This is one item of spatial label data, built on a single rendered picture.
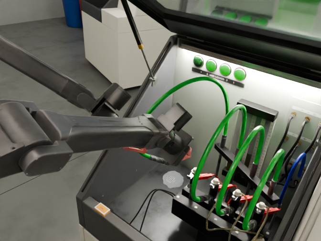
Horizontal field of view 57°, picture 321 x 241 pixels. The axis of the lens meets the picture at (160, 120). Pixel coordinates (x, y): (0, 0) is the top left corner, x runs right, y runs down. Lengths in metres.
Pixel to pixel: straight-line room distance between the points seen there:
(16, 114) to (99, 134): 0.15
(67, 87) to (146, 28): 3.02
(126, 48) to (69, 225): 2.25
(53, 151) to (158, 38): 3.60
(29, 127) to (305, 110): 0.89
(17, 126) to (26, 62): 0.49
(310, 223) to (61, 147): 0.74
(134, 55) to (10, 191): 2.15
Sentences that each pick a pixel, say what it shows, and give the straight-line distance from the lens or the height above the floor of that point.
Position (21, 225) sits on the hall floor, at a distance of 2.44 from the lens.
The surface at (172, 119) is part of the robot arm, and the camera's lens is 0.76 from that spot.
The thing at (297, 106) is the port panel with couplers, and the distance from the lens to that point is 1.10.
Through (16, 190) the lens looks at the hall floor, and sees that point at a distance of 2.70.
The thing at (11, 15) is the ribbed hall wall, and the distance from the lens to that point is 7.51.
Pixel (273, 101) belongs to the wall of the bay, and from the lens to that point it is 1.12.
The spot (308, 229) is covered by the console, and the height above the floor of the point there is 1.11.
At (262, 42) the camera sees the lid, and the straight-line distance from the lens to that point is 0.93.
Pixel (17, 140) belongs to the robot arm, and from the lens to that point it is 0.40.
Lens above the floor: 1.79
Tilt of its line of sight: 32 degrees down
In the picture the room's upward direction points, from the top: 4 degrees clockwise
